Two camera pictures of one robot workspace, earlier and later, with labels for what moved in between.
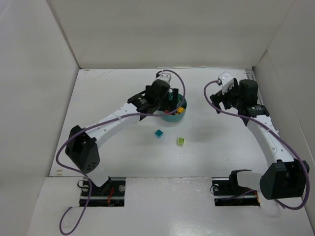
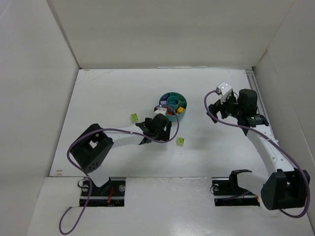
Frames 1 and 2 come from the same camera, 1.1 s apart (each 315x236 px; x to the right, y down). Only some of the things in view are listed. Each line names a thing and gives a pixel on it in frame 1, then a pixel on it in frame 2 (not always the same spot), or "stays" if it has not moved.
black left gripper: (167, 95) -> (166, 130)
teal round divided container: (180, 112) stays
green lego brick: (180, 141) stays
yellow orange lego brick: (180, 110) stays
